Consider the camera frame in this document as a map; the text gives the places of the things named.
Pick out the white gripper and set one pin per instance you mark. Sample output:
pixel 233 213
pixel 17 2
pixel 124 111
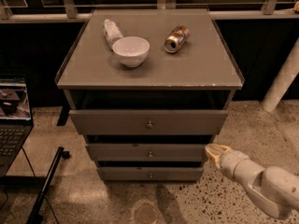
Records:
pixel 229 161

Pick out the black stand leg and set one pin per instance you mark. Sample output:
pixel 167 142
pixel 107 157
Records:
pixel 35 217

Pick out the clear plastic water bottle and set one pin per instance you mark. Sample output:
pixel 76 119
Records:
pixel 112 32

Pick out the grey drawer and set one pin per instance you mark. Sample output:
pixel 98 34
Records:
pixel 149 174
pixel 147 152
pixel 148 122

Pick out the black laptop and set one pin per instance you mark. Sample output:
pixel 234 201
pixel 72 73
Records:
pixel 16 120

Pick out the grey top drawer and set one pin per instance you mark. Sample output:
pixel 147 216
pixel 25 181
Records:
pixel 148 122

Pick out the metal window rail frame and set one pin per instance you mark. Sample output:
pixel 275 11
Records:
pixel 79 10

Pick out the gold soda can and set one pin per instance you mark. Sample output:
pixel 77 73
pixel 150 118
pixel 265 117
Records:
pixel 176 39

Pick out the grey drawer cabinet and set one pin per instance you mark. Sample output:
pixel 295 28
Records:
pixel 202 75

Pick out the grey bottom drawer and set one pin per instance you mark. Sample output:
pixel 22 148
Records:
pixel 149 174

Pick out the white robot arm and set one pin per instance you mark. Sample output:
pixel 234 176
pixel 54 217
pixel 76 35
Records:
pixel 273 190

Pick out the white ceramic bowl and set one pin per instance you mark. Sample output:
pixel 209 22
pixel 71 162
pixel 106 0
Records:
pixel 131 50

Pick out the white diagonal pole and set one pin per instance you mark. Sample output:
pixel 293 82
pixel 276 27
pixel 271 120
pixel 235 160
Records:
pixel 285 77

